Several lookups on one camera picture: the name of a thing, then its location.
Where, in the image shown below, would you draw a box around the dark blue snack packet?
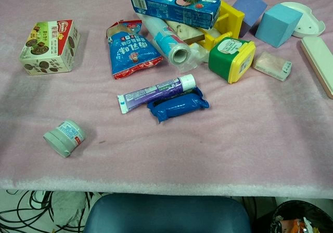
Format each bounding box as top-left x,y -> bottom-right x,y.
147,86 -> 210,125

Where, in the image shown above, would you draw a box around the blue red snack bag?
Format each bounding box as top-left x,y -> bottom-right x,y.
105,19 -> 164,81

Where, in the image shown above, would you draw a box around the purple toothpaste tube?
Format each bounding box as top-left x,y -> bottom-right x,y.
117,73 -> 197,114

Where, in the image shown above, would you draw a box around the green yellow plastic container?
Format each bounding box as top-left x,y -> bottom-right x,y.
208,36 -> 257,85

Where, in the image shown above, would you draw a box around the pink fleece table cloth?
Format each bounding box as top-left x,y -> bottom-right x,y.
0,0 -> 333,200

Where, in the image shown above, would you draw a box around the blue Oreo box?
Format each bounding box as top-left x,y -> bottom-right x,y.
130,0 -> 222,31

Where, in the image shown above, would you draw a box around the blue chair seat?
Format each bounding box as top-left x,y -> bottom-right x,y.
83,193 -> 253,233

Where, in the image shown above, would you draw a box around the pink wrapped soap bar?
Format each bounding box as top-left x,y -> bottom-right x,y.
252,51 -> 293,82

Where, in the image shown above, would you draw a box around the yellow plastic rack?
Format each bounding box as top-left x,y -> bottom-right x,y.
184,0 -> 246,49

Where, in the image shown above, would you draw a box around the purple foam cube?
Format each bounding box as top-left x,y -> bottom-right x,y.
232,0 -> 268,38

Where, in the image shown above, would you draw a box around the white red cookie box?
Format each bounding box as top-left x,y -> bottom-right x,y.
19,19 -> 82,76

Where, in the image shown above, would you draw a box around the light blue foam cube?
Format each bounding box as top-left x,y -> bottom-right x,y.
254,4 -> 304,49

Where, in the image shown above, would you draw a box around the black trash bin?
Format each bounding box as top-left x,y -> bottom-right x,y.
269,200 -> 333,233

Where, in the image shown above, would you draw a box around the long pink white case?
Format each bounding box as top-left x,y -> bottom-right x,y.
300,36 -> 333,100

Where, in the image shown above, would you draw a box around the white soap dish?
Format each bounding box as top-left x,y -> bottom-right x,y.
279,1 -> 326,39

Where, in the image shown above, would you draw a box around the black floor cables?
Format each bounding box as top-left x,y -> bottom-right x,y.
0,190 -> 91,233

